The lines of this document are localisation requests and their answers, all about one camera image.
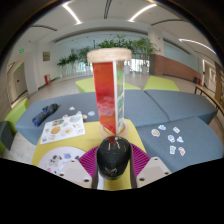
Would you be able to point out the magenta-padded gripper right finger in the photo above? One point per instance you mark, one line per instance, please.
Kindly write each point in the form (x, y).
(141, 163)

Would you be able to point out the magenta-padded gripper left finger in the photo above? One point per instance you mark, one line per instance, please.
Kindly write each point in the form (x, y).
(86, 163)

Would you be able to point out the black computer mouse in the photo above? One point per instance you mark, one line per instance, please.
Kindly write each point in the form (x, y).
(113, 160)

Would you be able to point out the round white printed mouse pad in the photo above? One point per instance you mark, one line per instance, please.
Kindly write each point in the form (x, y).
(56, 158)

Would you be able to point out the small paper stickers group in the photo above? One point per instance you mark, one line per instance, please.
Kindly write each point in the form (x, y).
(155, 132)

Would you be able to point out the white sticker sheet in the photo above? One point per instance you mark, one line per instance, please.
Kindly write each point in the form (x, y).
(61, 130)

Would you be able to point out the long grey upholstered bench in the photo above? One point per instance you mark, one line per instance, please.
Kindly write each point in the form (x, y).
(140, 106)

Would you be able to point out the dark blue folded umbrella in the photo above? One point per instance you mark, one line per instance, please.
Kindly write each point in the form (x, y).
(45, 114)

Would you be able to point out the red prism tower wooden ends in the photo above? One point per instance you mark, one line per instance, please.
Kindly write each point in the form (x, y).
(106, 96)

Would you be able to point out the yellow-green upholstered bench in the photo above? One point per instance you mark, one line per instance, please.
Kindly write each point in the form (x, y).
(83, 86)
(160, 84)

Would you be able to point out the dark grey seat block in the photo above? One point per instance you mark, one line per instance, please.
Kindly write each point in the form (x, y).
(5, 133)

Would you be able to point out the lime green seat block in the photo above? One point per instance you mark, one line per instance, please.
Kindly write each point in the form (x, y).
(15, 113)

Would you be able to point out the red fire extinguisher box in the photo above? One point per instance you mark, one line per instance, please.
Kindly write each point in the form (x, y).
(47, 79)

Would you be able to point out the wooden slat bench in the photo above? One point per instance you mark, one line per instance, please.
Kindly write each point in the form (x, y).
(206, 91)

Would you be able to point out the potted green plants row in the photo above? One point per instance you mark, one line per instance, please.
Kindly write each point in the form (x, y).
(143, 46)

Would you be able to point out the green exit sign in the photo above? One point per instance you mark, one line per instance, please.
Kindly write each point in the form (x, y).
(21, 51)

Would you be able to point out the ceiling strip lights group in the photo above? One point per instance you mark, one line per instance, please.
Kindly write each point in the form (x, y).
(71, 13)

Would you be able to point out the framed wall plaque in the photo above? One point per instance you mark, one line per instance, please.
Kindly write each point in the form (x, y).
(46, 56)

